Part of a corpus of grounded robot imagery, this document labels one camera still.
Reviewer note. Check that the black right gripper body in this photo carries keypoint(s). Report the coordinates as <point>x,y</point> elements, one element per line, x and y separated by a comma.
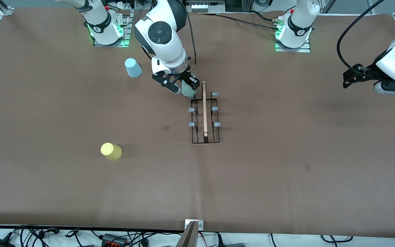
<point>186,75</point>

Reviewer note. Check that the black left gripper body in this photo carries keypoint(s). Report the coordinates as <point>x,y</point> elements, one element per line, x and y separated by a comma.
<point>371,69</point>

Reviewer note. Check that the mint green plastic cup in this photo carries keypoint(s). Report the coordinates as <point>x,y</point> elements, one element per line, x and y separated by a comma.
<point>188,90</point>

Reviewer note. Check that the yellow plastic cup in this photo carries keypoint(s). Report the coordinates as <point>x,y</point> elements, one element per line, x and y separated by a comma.
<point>111,151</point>

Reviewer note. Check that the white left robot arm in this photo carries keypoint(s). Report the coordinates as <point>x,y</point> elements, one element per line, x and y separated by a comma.
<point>298,27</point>

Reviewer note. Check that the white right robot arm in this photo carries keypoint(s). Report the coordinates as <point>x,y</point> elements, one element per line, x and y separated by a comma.
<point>161,32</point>

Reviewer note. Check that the light blue plastic cup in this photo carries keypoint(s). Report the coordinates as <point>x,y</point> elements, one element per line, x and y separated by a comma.
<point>133,68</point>

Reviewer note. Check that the grey power strip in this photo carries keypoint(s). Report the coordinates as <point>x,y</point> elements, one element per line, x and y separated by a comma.
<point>206,6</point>

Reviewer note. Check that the white power strip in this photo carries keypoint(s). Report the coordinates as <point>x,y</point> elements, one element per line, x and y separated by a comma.
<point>127,4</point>

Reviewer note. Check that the brown paper table cover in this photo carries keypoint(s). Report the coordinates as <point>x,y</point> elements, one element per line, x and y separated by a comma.
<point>218,188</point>

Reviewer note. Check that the dark grey adapter box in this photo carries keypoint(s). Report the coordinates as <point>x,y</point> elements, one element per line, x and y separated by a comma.
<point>234,245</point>

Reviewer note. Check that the orange black connector block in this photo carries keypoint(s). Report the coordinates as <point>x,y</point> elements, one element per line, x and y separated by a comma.
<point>114,239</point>

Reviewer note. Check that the black power adapter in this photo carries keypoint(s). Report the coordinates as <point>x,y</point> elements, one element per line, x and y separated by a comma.
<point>1,243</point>

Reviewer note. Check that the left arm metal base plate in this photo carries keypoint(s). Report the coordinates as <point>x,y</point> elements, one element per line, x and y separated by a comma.
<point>293,49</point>

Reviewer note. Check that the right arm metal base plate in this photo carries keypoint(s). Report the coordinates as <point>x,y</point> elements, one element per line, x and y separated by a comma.
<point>129,34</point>

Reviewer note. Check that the metal corner bracket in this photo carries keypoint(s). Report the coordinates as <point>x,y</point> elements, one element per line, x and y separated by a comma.
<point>199,224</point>

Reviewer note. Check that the wooden camera post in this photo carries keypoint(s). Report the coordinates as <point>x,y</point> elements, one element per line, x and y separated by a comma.
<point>188,236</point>

